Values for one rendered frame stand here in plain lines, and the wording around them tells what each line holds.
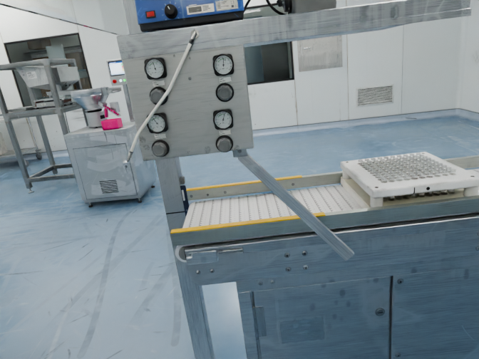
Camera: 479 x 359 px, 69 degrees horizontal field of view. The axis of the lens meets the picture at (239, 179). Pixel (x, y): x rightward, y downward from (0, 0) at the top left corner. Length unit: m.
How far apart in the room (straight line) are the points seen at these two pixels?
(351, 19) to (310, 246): 0.46
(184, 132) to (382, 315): 0.69
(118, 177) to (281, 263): 2.90
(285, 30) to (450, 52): 6.03
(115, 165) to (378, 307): 2.94
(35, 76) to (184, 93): 4.09
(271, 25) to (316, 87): 5.39
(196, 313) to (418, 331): 0.67
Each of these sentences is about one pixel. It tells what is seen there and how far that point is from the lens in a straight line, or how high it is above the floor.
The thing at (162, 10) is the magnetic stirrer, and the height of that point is 1.31.
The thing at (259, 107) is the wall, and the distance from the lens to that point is 6.01.
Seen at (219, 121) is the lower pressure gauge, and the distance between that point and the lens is 0.66.
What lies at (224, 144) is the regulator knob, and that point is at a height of 1.06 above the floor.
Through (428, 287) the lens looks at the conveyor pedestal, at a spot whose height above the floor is 0.61.
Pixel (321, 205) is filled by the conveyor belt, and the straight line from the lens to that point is 0.93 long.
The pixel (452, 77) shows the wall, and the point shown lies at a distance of 6.68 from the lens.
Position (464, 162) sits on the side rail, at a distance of 1.20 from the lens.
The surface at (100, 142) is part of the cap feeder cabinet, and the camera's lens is 3.56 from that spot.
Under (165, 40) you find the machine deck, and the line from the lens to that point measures 0.67.
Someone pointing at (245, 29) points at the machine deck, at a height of 1.25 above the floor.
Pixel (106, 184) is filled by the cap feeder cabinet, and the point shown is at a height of 0.23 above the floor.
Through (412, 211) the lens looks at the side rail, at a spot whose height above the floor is 0.85.
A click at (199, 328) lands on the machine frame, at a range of 1.31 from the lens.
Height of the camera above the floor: 1.20
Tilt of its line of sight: 18 degrees down
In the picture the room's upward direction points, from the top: 7 degrees counter-clockwise
